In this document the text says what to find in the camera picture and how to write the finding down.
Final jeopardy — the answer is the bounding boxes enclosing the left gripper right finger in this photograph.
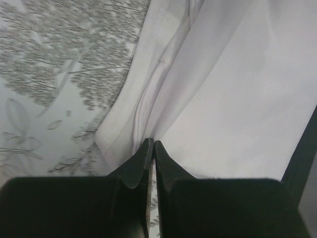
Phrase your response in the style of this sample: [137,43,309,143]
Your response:
[155,141,310,238]

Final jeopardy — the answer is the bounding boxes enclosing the floral table mat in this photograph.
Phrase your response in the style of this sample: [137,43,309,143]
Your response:
[0,0,161,238]

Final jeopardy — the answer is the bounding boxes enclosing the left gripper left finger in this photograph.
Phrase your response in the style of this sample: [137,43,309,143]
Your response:
[0,138,154,238]

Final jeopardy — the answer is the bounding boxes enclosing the white t shirt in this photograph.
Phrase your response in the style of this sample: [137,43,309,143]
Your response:
[95,0,317,180]

